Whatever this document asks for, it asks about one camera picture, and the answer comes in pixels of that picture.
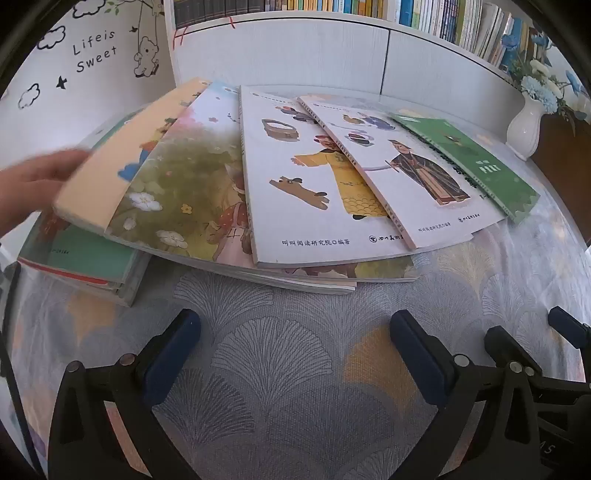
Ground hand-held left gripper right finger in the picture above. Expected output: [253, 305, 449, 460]
[389, 309, 543, 480]

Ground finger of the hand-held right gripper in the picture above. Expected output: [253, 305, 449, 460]
[484, 324, 591, 402]
[548, 306, 591, 352]

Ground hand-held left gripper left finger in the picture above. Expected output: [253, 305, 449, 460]
[47, 308, 202, 480]

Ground stack of thin books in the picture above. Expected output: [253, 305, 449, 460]
[17, 113, 153, 309]

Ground bright green book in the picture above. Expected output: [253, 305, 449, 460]
[392, 111, 542, 225]

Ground cream picture book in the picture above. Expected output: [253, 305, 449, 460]
[52, 78, 214, 233]

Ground row of colourful shelved books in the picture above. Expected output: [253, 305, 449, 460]
[263, 0, 550, 70]

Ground row of dark spined books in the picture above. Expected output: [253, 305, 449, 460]
[173, 0, 266, 28]

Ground white paperback book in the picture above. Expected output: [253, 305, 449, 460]
[217, 265, 358, 296]

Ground white book dark-robed figure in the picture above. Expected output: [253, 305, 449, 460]
[297, 95, 506, 252]

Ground brown wooden board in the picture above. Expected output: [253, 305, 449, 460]
[529, 108, 591, 245]

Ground flower meadow picture book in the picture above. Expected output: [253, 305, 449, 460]
[105, 80, 259, 268]

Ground white vase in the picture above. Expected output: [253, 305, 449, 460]
[505, 90, 546, 162]

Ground white book yellow-robed figure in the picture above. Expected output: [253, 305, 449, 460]
[239, 84, 476, 270]

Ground blue artificial flowers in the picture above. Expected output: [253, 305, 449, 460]
[501, 32, 591, 121]

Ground white bookcase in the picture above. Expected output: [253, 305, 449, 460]
[171, 0, 555, 121]

